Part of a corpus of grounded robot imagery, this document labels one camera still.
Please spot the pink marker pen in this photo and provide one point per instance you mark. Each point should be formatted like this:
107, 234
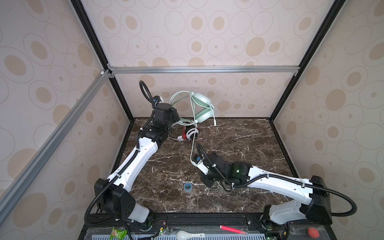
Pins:
233, 230

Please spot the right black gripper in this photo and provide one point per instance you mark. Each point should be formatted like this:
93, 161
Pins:
207, 183

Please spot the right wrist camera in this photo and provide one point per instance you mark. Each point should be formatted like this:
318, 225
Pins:
198, 162

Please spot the white black headphones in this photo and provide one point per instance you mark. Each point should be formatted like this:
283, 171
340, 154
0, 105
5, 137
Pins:
189, 133

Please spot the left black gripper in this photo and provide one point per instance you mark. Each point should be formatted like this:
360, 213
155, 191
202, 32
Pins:
175, 116

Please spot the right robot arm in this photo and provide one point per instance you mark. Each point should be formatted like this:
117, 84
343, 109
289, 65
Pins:
310, 198

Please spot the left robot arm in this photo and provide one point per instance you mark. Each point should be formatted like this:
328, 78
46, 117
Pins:
113, 194

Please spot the red ball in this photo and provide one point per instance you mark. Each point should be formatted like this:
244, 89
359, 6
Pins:
313, 233

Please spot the white plastic spoon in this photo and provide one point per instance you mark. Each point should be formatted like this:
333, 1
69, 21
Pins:
183, 235

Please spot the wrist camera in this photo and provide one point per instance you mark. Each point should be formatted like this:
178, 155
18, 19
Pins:
198, 162
157, 99

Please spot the horizontal aluminium rail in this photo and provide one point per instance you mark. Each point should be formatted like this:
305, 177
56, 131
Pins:
201, 70

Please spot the mint green headphones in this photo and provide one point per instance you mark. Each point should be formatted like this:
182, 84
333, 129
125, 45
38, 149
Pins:
202, 108

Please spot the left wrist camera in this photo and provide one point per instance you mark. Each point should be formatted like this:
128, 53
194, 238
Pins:
157, 99

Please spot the small blue tape roll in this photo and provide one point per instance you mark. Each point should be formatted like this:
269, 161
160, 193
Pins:
188, 187

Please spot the green snack packet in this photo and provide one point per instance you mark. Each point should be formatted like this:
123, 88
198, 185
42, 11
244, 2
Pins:
117, 234

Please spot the left diagonal aluminium rail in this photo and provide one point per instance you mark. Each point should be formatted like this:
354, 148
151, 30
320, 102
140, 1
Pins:
21, 184

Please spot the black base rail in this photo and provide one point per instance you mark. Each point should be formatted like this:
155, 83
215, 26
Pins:
245, 221

